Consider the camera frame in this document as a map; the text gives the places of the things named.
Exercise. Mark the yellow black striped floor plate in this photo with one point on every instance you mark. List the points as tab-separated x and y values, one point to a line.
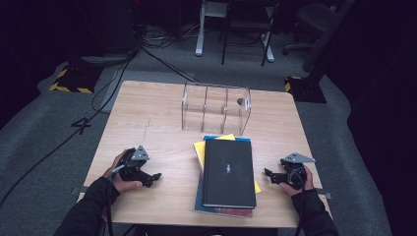
75	83
306	90

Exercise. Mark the clear acrylic book rack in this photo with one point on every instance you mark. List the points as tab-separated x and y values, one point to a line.
214	108

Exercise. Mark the white desk leg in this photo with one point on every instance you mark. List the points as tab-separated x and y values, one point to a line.
200	32
268	49

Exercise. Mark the black equipment stand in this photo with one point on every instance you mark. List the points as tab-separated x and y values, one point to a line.
111	32

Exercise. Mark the dark office chair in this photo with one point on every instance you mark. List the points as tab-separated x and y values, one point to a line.
311	19

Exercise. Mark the person's right hand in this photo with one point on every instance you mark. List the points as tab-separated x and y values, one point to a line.
309	183

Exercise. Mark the yellow book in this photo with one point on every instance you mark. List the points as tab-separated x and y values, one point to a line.
198	150

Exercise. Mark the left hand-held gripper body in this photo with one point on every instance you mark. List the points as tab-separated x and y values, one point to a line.
134	164

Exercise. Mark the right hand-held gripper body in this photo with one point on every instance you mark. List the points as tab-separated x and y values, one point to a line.
296	175

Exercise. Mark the grey tape piece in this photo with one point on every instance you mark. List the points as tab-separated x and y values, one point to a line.
74	190
324	193

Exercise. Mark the blue book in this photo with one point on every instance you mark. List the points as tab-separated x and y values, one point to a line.
198	200

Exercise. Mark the person's left hand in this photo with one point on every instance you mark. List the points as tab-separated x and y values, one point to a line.
126	187

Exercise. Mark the black chair frame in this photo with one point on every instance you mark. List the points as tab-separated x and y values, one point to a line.
249	26

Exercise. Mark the black slanted pole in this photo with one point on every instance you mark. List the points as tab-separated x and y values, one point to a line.
327	36

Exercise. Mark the black hardcover book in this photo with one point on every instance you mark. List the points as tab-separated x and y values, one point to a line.
229	177

